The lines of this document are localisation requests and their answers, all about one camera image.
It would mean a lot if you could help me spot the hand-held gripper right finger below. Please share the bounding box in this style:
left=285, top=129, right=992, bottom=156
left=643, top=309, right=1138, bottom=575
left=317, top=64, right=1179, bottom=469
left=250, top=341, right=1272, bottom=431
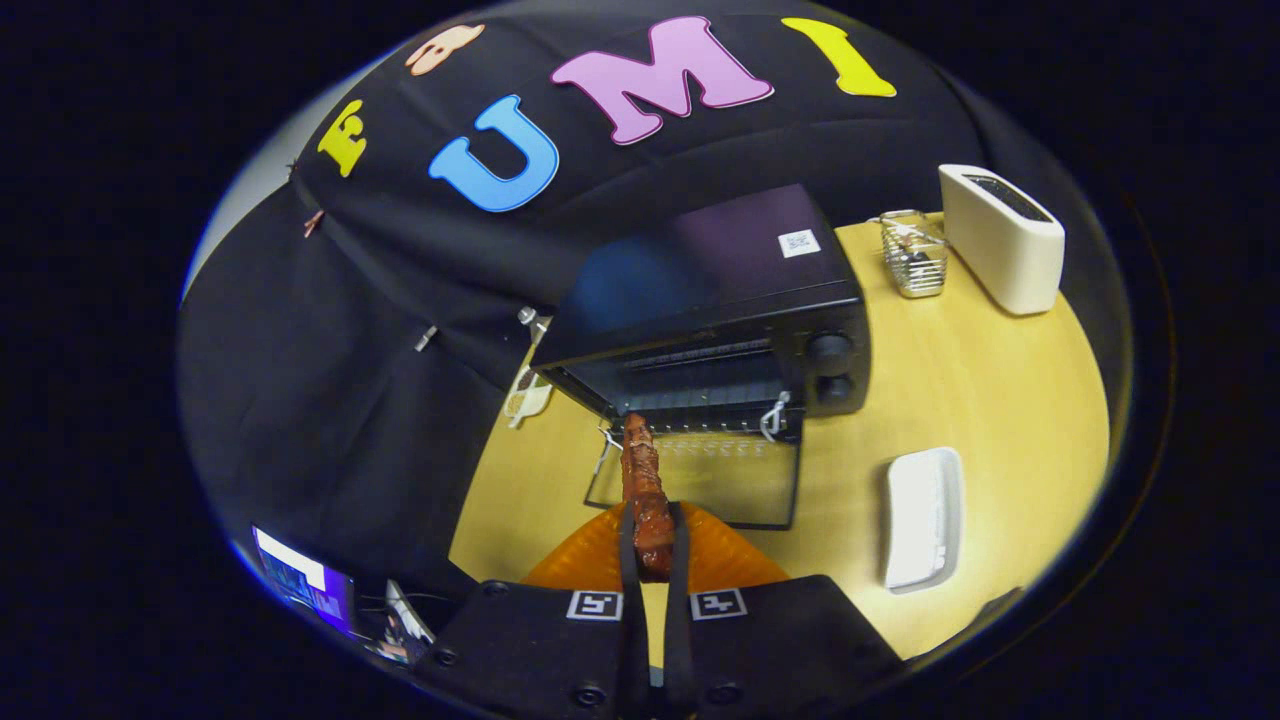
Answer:
left=665, top=500, right=907, bottom=720

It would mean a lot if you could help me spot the white divided spice tray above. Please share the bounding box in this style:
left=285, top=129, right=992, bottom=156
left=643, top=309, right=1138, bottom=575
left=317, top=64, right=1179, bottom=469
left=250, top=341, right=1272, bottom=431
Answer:
left=503, top=365, right=554, bottom=429

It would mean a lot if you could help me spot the brown steak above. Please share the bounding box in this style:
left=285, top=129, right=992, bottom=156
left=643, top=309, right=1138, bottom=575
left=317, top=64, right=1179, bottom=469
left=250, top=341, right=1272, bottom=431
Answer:
left=620, top=412, right=677, bottom=583

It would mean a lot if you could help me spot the white toaster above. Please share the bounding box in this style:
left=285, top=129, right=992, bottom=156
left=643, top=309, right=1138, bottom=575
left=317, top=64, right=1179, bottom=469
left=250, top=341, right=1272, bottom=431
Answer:
left=938, top=164, right=1067, bottom=317

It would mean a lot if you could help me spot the computer screen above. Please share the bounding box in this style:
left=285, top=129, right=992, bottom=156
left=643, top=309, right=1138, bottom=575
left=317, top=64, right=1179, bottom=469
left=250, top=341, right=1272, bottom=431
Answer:
left=250, top=525, right=358, bottom=638

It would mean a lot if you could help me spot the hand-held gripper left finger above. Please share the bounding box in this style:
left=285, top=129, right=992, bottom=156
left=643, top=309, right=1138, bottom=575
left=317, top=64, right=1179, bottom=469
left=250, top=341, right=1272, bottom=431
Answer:
left=415, top=500, right=653, bottom=720

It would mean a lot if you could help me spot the black toaster oven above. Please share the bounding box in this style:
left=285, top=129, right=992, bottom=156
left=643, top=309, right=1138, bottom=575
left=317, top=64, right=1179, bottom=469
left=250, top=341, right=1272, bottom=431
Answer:
left=530, top=183, right=873, bottom=531

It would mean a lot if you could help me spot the metal wire basket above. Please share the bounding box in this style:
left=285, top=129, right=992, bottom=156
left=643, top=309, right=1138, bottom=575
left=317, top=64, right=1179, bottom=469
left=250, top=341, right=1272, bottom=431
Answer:
left=868, top=208, right=949, bottom=299

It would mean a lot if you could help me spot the white rectangular dish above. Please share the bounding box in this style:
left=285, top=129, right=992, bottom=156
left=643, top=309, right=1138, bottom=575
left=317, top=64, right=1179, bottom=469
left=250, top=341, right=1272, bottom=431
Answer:
left=883, top=447, right=966, bottom=594

